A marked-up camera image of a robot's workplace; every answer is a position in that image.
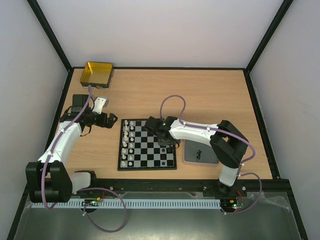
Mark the black aluminium frame rail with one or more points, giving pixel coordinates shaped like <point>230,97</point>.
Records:
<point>160,186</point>

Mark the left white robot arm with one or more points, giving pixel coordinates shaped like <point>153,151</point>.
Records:
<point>52,164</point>

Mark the yellow square tin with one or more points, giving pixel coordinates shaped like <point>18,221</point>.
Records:
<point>98,75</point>

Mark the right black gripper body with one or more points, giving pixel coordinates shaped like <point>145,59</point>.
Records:
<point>164,139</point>

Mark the pink tin with chess pieces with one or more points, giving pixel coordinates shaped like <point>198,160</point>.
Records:
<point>196,153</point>

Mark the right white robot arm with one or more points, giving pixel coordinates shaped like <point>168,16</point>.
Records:
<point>227,143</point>

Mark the black and silver chessboard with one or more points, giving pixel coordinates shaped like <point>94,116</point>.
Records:
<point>139,150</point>

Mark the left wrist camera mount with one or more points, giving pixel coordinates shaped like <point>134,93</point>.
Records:
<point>100,103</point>

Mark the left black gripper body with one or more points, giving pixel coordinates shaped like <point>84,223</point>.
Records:
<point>102,123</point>

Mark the grey slotted cable duct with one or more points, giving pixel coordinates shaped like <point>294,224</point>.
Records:
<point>211,204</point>

